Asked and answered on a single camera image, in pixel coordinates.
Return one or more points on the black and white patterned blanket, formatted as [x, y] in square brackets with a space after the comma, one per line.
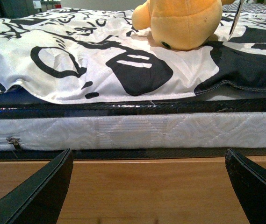
[77, 56]

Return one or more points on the white quilted mattress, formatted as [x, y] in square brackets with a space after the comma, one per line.
[188, 130]

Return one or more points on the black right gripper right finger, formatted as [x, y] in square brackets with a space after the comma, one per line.
[248, 180]

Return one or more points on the striped grey pillow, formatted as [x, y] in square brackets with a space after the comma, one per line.
[250, 6]

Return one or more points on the yellow plush dinosaur toy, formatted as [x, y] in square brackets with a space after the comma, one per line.
[179, 24]

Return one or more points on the wooden bed frame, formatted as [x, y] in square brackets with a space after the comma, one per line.
[167, 191]

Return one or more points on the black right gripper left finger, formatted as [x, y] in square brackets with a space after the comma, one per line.
[39, 199]

